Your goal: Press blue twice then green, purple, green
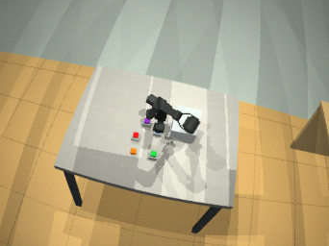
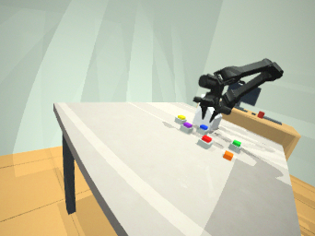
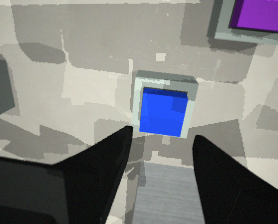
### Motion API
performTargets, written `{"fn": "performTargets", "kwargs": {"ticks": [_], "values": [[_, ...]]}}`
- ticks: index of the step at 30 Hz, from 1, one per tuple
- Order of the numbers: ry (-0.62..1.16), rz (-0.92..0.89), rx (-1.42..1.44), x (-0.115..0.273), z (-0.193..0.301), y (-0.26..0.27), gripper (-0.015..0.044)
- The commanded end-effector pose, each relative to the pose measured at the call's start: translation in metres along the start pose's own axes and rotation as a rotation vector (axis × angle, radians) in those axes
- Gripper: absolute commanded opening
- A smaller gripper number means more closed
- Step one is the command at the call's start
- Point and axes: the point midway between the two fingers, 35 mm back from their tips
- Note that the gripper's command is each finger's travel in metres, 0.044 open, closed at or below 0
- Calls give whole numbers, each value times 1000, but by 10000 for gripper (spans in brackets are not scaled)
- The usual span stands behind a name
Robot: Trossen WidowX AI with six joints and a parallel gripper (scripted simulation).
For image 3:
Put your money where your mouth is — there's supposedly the purple button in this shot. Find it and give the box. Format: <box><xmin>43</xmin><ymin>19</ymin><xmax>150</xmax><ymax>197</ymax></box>
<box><xmin>207</xmin><ymin>0</ymin><xmax>278</xmax><ymax>45</ymax></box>

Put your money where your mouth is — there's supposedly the blue button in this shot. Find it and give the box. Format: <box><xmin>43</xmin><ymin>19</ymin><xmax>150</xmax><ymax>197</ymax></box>
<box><xmin>131</xmin><ymin>70</ymin><xmax>199</xmax><ymax>138</ymax></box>

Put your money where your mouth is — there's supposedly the green button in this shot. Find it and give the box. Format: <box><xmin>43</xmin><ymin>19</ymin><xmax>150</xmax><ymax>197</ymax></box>
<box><xmin>0</xmin><ymin>60</ymin><xmax>15</xmax><ymax>115</ymax></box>

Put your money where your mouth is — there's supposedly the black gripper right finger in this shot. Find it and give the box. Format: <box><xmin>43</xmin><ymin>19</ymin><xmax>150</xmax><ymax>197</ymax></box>
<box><xmin>192</xmin><ymin>135</ymin><xmax>278</xmax><ymax>224</ymax></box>

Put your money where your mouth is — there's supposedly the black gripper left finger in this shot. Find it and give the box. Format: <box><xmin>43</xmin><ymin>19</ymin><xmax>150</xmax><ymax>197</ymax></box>
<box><xmin>0</xmin><ymin>126</ymin><xmax>133</xmax><ymax>224</ymax></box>

